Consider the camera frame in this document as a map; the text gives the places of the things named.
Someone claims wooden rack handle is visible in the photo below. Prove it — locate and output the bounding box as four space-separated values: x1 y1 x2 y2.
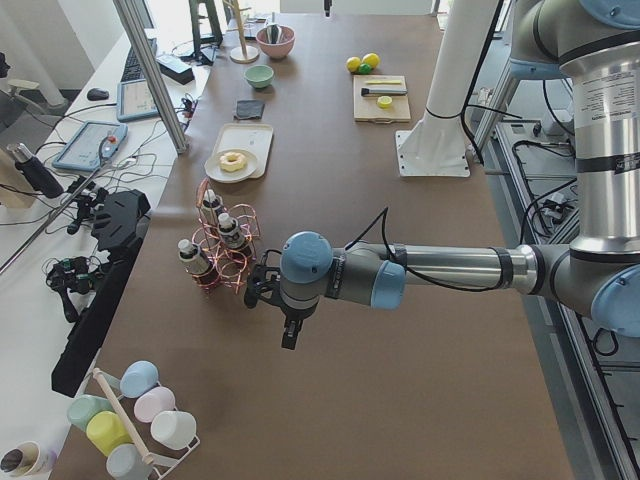
92 368 154 465

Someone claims black keyboard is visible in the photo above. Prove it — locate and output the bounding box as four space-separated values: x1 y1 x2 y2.
120 47 145 82

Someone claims pink cup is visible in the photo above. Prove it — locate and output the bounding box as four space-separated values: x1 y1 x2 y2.
134 386 176 423

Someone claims dark grey cloth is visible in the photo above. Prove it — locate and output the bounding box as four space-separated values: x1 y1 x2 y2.
234 99 265 120

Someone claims grey cup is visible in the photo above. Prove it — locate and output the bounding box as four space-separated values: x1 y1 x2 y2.
106 444 152 480

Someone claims green bowl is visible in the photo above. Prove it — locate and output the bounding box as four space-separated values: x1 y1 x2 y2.
244 65 275 90

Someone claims half lemon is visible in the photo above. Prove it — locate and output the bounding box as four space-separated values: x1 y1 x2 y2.
376 96 393 109

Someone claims teach pendant tablet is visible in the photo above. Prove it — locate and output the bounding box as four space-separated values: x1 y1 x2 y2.
52 121 128 172
116 79 159 122

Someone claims paper cup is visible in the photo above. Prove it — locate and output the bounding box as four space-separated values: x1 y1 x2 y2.
1 441 57 478

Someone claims copper wire bottle rack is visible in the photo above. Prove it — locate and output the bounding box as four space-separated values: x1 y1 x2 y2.
189 178 261 294

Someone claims aluminium frame post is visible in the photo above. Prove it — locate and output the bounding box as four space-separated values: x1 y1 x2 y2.
113 0 188 154

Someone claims white wire cup rack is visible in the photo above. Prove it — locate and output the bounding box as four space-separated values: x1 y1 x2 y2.
93 370 200 479

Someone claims tea bottle white cap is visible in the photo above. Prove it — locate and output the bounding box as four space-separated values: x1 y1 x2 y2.
218 212 247 251

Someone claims grey office chair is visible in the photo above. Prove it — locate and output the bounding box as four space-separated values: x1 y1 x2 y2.
1 52 69 133

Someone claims yellow lemon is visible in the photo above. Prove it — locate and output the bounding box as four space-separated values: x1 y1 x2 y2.
362 52 380 69
346 57 362 73

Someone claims metal reacher grabber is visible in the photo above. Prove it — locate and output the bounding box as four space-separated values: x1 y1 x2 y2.
1 135 118 274

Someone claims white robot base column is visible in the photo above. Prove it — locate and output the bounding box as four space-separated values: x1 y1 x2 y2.
396 0 503 177

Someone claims wooden cutting board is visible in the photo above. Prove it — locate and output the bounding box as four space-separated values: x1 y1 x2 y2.
353 75 411 123

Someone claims black thermos bottle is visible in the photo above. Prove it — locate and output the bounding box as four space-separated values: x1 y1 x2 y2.
7 143 64 199

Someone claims mint green cup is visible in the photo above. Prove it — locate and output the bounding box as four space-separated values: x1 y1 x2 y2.
66 394 113 432

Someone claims pink bowl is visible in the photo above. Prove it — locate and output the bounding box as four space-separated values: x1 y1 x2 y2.
255 25 296 60

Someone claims glazed donut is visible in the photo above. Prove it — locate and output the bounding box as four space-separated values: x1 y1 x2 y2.
219 151 248 173

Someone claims cream rectangular tray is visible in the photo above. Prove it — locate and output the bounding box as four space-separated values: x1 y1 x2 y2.
204 123 274 183

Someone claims white cup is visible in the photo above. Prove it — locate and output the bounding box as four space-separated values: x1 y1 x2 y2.
150 410 197 450

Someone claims white round plate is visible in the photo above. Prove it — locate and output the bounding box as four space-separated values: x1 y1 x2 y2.
205 149 258 183

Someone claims light blue cup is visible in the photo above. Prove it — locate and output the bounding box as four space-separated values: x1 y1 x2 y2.
120 360 159 398

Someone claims black computer mouse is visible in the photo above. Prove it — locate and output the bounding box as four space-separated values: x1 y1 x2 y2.
86 88 110 101

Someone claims green lime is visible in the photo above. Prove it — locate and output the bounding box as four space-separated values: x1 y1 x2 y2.
357 63 372 75

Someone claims steel cylinder muddler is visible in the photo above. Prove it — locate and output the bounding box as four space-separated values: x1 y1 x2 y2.
360 86 407 97

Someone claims wooden mug tree stand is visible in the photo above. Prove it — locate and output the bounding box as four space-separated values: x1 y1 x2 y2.
223 0 260 64

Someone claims yellow cup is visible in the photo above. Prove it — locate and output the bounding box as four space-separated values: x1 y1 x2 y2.
86 411 132 457

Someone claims yellow plastic knife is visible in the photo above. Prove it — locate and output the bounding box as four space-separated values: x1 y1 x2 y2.
364 77 403 85

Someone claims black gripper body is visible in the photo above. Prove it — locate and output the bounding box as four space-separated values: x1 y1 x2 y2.
244 252 305 328

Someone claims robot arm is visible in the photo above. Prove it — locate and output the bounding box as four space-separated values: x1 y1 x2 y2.
244 1 639 349

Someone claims tea bottle in rack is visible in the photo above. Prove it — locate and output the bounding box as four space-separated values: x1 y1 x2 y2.
202 189 226 217
177 239 213 276

